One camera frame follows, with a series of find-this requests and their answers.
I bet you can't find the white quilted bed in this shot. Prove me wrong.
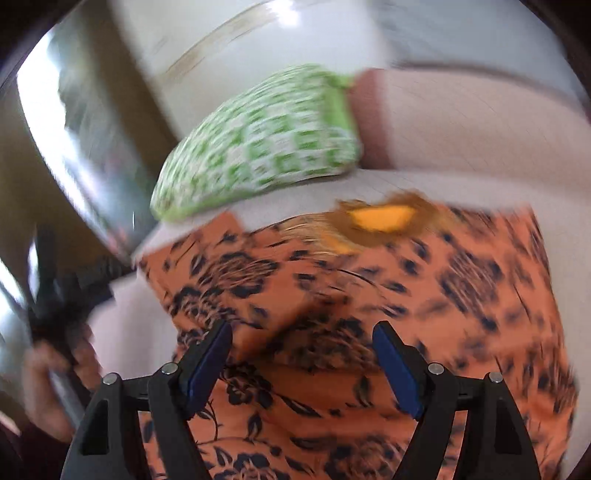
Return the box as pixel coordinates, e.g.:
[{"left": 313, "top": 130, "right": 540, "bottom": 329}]
[{"left": 88, "top": 157, "right": 591, "bottom": 462}]

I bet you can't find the person's left hand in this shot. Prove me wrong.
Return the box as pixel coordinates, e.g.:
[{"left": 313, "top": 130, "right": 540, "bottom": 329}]
[{"left": 22, "top": 330, "right": 105, "bottom": 444}]

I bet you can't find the green checkered folded blanket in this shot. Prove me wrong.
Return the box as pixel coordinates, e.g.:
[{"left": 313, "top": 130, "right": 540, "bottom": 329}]
[{"left": 150, "top": 64, "right": 365, "bottom": 222}]

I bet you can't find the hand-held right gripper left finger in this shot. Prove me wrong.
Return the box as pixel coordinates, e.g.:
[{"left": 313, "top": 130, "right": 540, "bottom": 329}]
[{"left": 60, "top": 320, "right": 234, "bottom": 480}]

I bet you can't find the orange black floral garment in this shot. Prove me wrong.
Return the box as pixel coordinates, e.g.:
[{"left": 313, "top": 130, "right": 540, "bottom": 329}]
[{"left": 136, "top": 198, "right": 580, "bottom": 480}]

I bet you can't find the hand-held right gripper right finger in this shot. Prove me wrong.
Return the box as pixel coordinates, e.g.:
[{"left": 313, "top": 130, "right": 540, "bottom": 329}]
[{"left": 372, "top": 320, "right": 541, "bottom": 480}]

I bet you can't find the pink quilted bolster cushion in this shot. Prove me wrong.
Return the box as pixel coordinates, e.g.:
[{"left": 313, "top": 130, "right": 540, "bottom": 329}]
[{"left": 348, "top": 67, "right": 591, "bottom": 185}]

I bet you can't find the grey pillow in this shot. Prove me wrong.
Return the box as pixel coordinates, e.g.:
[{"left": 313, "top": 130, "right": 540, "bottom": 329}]
[{"left": 374, "top": 0, "right": 555, "bottom": 70}]

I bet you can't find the wooden door with stained glass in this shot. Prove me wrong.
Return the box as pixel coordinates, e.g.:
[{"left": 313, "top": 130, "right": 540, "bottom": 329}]
[{"left": 0, "top": 32, "right": 185, "bottom": 333}]

